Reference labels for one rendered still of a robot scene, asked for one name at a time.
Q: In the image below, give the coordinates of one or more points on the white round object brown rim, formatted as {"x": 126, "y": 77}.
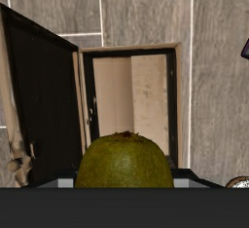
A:
{"x": 239, "y": 183}

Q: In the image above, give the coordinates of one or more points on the dark purple object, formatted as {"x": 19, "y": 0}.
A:
{"x": 245, "y": 50}

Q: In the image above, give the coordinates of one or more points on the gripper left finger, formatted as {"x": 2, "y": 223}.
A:
{"x": 61, "y": 180}

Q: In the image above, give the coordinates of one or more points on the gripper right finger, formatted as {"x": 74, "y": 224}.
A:
{"x": 188, "y": 180}

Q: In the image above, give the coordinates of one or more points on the wooden box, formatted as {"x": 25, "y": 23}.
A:
{"x": 149, "y": 98}

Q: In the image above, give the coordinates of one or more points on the green kiwi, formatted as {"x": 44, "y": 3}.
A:
{"x": 124, "y": 163}

